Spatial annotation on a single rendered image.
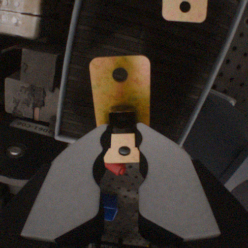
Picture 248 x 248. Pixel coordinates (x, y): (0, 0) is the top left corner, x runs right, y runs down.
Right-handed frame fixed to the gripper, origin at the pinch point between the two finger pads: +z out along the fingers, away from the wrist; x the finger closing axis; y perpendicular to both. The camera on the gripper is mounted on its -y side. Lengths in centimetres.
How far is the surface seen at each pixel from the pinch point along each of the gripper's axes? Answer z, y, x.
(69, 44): 6.4, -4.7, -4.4
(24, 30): 15.0, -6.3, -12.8
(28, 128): 14.5, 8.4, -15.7
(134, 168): 53, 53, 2
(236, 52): 53, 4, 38
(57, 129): 6.4, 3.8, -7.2
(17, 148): 9.4, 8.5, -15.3
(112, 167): 7.8, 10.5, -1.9
